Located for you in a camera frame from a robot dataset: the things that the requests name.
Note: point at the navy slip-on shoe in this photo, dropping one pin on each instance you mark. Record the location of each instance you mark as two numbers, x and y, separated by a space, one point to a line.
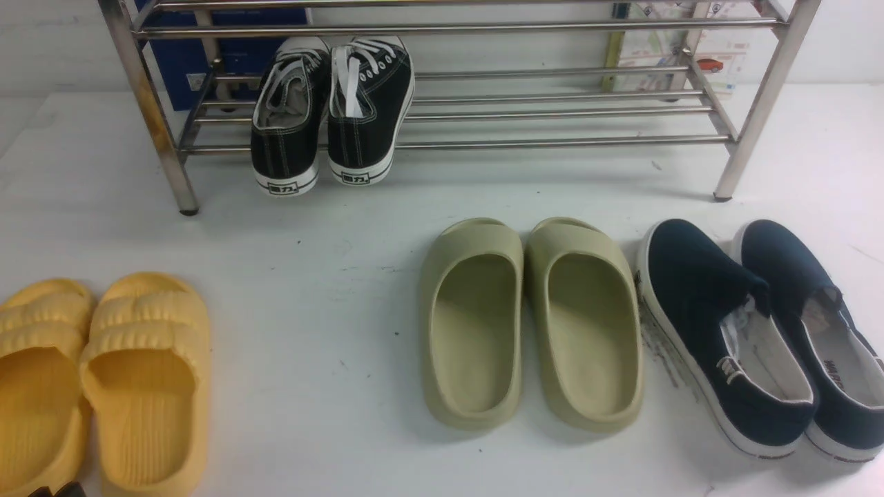
842 366
717 316

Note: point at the stainless steel shoe rack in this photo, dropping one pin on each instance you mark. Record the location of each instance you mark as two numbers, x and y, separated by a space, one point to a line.
691 93

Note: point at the blue box behind rack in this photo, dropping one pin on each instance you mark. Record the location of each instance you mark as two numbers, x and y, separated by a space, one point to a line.
180 60

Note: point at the green foam slide left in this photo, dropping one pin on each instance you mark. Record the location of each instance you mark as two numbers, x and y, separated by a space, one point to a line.
469 312

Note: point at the green foam slide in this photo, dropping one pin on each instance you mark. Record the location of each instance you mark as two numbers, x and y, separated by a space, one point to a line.
584 304
469 312

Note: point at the green foam slide right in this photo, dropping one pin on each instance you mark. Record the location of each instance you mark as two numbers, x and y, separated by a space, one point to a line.
584 304

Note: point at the black canvas sneaker right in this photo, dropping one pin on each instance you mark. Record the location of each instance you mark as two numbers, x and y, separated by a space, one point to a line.
372 88

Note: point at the black canvas sneaker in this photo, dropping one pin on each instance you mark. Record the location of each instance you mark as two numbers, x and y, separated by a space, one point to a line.
290 108
372 88

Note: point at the black canvas sneaker left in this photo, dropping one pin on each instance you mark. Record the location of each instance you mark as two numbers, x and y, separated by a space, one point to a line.
290 108

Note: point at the white printed poster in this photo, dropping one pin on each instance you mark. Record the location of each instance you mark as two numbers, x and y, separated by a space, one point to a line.
719 53

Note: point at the yellow foam slide right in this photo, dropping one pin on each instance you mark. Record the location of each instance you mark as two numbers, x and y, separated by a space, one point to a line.
146 372

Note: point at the yellow foam slide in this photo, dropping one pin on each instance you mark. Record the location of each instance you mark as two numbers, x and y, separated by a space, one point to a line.
45 418
146 372

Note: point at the yellow foam slide left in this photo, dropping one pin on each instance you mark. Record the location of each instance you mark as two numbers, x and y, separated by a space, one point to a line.
45 418

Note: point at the black object bottom edge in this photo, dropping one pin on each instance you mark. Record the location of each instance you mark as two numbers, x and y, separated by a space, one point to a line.
70 489

